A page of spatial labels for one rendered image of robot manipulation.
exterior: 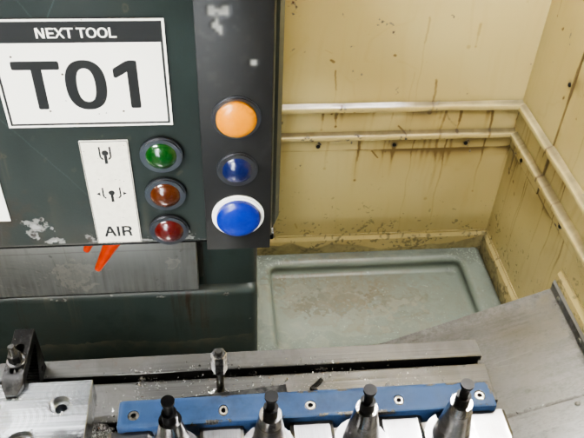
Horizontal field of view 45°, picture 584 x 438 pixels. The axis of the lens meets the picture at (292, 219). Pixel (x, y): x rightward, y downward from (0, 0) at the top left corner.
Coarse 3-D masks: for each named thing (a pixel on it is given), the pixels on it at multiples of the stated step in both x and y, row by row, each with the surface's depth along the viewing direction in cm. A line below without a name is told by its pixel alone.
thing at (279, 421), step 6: (258, 420) 78; (264, 420) 78; (276, 420) 78; (282, 420) 79; (258, 426) 79; (264, 426) 78; (270, 426) 78; (276, 426) 78; (282, 426) 79; (258, 432) 79; (264, 432) 78; (270, 432) 78; (276, 432) 78; (282, 432) 80
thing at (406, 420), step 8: (384, 416) 88; (392, 416) 88; (400, 416) 88; (408, 416) 88; (416, 416) 88; (384, 424) 87; (392, 424) 87; (400, 424) 87; (408, 424) 87; (416, 424) 87; (384, 432) 86; (392, 432) 86; (400, 432) 86; (408, 432) 86; (416, 432) 86
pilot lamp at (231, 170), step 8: (232, 160) 45; (240, 160) 45; (224, 168) 46; (232, 168) 45; (240, 168) 45; (248, 168) 46; (224, 176) 46; (232, 176) 46; (240, 176) 46; (248, 176) 46
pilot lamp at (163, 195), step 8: (160, 184) 46; (168, 184) 46; (152, 192) 46; (160, 192) 46; (168, 192) 46; (176, 192) 46; (152, 200) 47; (160, 200) 47; (168, 200) 47; (176, 200) 47
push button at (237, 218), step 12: (228, 204) 47; (240, 204) 47; (252, 204) 48; (216, 216) 48; (228, 216) 48; (240, 216) 48; (252, 216) 48; (228, 228) 48; (240, 228) 48; (252, 228) 49
